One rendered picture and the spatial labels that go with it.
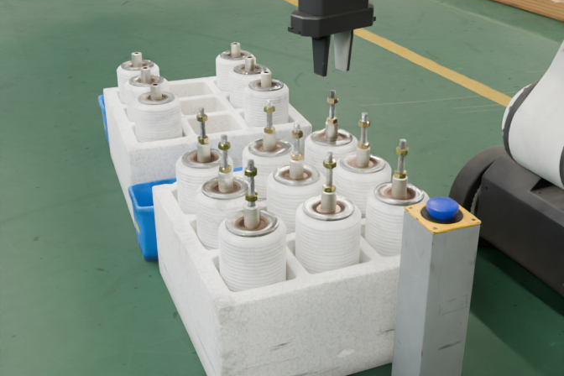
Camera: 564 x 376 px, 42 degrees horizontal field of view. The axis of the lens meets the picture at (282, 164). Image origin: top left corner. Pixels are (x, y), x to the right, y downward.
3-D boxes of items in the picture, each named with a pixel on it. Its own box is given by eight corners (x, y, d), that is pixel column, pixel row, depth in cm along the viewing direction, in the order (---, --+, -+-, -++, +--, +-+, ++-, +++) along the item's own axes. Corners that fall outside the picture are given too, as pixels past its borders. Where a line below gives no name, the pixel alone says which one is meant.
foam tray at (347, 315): (346, 231, 151) (349, 151, 143) (455, 345, 118) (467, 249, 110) (159, 271, 137) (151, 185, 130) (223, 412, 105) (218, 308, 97)
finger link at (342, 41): (347, 73, 98) (349, 27, 95) (332, 67, 100) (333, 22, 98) (357, 70, 99) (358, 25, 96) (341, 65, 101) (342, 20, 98)
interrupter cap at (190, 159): (220, 148, 127) (220, 145, 127) (232, 166, 121) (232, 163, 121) (177, 154, 125) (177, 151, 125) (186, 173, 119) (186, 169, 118)
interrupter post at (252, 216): (247, 231, 102) (247, 210, 100) (241, 223, 104) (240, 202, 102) (263, 227, 103) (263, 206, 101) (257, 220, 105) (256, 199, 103)
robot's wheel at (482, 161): (520, 224, 153) (535, 136, 145) (537, 235, 149) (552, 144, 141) (441, 245, 146) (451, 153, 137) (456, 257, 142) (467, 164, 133)
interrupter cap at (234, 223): (236, 244, 99) (236, 239, 98) (217, 219, 105) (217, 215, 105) (287, 232, 101) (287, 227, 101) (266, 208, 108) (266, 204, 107)
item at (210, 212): (210, 268, 126) (205, 173, 118) (264, 274, 124) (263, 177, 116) (193, 300, 117) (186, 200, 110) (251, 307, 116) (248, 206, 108)
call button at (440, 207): (446, 207, 95) (447, 193, 94) (463, 221, 92) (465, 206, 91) (419, 212, 94) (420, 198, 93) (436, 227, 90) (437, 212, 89)
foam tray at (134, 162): (258, 135, 197) (257, 71, 189) (311, 200, 163) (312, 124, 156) (110, 156, 185) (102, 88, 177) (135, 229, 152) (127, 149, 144)
